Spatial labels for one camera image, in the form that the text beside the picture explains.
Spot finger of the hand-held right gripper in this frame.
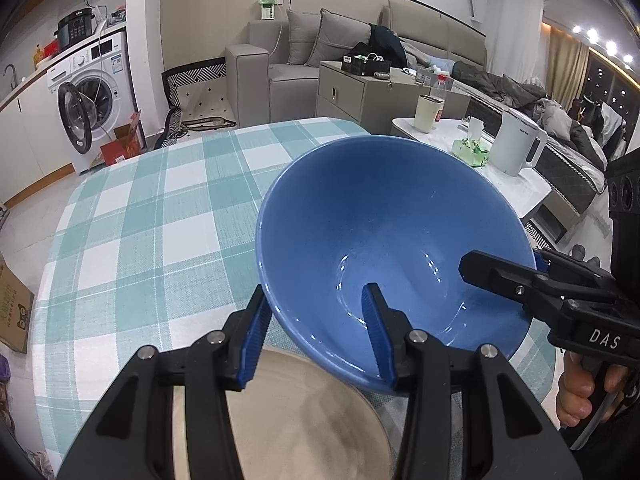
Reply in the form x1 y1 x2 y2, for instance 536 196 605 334
532 246 618 301
458 249 571 328

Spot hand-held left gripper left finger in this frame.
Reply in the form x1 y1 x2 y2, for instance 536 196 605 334
57 284 273 480

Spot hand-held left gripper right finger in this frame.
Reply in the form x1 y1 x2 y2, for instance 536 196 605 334
361 282 583 480

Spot cream plate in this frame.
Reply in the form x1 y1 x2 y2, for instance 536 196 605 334
172 347 392 480

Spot blue bowl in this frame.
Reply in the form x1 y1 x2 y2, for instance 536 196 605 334
256 134 538 396

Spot person's right forearm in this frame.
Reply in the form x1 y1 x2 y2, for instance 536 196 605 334
565 410 640 480

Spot person's right hand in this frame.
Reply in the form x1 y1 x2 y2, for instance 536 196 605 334
556 350 631 430

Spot white marble coffee table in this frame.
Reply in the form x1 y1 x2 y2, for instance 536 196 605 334
391 117 553 221

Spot green tissue packet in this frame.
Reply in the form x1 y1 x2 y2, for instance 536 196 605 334
452 136 493 168

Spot white electric kettle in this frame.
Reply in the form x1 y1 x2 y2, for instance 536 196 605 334
489 109 548 177

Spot bed with dark duvet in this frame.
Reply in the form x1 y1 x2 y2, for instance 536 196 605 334
450 60 631 211

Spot teal checked tablecloth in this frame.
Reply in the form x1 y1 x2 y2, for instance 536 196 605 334
32 117 557 480

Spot cream tumbler cup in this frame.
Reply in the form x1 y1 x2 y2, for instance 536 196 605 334
414 95 445 133

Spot clear bottle red cap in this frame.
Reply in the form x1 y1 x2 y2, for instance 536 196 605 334
434 74 451 122

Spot tan curtain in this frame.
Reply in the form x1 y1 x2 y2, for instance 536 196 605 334
542 20 591 101

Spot red cardboard box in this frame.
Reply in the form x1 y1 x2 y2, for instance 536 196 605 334
100 110 146 167

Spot grey drawer cabinet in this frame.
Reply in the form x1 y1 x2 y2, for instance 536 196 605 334
316 60 471 136

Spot brown cardboard box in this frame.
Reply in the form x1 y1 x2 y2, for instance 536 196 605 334
0 252 35 356

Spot black open box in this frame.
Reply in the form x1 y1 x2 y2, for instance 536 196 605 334
341 54 392 77

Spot grey sofa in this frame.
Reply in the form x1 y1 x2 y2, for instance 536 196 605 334
225 0 488 128

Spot dark jacket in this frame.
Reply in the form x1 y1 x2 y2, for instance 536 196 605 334
347 24 408 68

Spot grey cushion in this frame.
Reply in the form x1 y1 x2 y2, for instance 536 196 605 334
305 9 373 68
286 9 323 66

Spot white kitchen base cabinets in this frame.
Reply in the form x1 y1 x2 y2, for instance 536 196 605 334
0 67 76 206

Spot white washing machine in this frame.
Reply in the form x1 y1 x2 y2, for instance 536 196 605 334
46 30 138 176

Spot black pressure cooker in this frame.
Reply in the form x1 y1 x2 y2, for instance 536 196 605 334
57 7 97 53

